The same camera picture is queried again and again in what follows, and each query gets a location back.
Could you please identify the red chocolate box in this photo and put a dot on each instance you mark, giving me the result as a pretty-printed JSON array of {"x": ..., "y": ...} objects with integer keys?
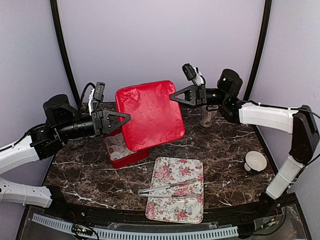
[{"x": 119, "y": 154}]

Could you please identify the floral rectangular tray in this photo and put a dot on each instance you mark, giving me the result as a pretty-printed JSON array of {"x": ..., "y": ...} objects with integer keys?
[{"x": 173, "y": 210}]

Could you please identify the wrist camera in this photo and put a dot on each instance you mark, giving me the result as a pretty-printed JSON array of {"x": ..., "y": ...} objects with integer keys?
[
  {"x": 96, "y": 96},
  {"x": 193, "y": 74}
]

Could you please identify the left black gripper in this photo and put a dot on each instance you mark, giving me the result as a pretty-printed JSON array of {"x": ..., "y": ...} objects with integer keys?
[{"x": 106, "y": 128}]

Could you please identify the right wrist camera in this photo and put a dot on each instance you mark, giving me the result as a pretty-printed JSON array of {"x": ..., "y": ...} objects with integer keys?
[{"x": 193, "y": 74}]

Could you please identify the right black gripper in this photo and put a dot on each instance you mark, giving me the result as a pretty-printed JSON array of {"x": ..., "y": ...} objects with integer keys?
[{"x": 194, "y": 95}]

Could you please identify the red box lid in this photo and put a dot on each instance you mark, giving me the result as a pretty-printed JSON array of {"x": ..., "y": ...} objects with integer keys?
[{"x": 155, "y": 119}]

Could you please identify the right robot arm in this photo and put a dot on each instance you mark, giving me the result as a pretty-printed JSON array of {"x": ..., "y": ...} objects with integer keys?
[{"x": 297, "y": 121}]

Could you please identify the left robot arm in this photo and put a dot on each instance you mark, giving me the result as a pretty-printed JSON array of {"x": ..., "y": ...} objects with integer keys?
[{"x": 63, "y": 123}]

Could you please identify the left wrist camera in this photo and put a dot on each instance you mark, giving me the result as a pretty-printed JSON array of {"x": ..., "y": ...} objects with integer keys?
[{"x": 96, "y": 96}]

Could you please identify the white ceramic mug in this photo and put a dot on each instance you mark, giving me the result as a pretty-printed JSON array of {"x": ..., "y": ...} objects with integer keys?
[{"x": 207, "y": 115}]

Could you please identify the white slotted cable duct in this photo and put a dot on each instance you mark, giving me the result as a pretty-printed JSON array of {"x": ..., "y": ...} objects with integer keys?
[{"x": 121, "y": 231}]

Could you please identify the white and dark bowl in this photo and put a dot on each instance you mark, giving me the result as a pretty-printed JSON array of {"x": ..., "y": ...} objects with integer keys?
[{"x": 255, "y": 163}]

